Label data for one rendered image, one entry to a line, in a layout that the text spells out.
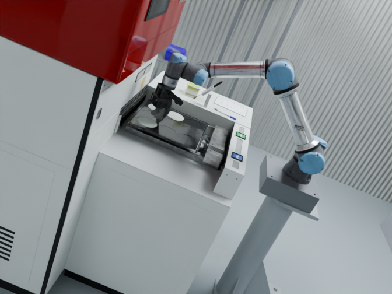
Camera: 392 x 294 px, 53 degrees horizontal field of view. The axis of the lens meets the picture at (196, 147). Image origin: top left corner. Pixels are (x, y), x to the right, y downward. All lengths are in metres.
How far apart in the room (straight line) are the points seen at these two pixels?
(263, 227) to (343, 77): 2.52
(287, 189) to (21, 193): 1.19
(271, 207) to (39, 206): 1.12
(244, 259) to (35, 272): 1.08
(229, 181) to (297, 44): 2.67
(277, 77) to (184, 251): 0.91
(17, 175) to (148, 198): 0.55
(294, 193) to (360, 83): 2.60
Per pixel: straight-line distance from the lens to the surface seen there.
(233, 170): 1.72
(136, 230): 1.91
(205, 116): 2.22
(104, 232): 1.98
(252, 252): 2.26
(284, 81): 1.72
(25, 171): 1.71
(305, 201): 1.98
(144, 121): 1.96
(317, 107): 4.40
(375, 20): 4.30
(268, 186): 1.93
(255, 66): 1.89
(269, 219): 2.13
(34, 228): 1.85
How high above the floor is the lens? 1.74
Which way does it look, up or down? 26 degrees down
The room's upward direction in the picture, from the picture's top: 23 degrees clockwise
